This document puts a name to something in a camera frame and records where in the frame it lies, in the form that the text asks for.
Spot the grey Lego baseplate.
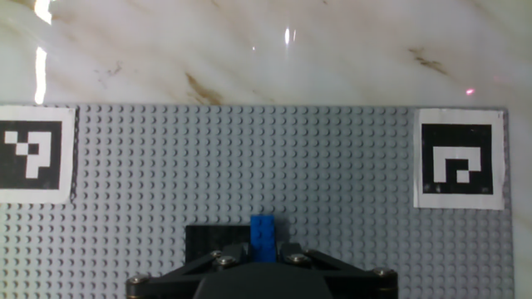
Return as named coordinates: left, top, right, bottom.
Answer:
left=0, top=103, right=515, bottom=299

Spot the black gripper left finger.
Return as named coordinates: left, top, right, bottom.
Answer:
left=126, top=243, right=250, bottom=299

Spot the black white fiducial marker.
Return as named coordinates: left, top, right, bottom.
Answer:
left=413, top=108, right=506, bottom=211
left=0, top=105, right=78, bottom=204

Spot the black Lego plate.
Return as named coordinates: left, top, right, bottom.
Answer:
left=185, top=223, right=293, bottom=265

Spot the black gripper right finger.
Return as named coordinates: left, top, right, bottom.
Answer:
left=277, top=243, right=399, bottom=299

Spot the blue Lego brick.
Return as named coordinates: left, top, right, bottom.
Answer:
left=249, top=214, right=278, bottom=263

